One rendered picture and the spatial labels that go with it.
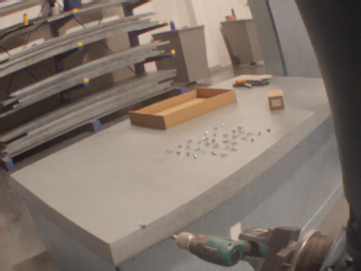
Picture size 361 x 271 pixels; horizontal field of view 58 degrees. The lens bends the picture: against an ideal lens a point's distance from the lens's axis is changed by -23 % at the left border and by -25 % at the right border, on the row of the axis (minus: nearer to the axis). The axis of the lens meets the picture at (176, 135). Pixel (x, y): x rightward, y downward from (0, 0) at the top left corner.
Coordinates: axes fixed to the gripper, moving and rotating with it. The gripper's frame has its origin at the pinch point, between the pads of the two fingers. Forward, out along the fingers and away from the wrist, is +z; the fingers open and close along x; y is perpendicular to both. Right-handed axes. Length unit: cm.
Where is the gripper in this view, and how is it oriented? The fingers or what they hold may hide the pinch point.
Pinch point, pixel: (245, 247)
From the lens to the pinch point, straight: 87.4
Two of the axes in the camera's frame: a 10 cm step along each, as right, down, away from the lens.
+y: 7.2, 1.8, 6.7
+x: 1.8, -9.8, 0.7
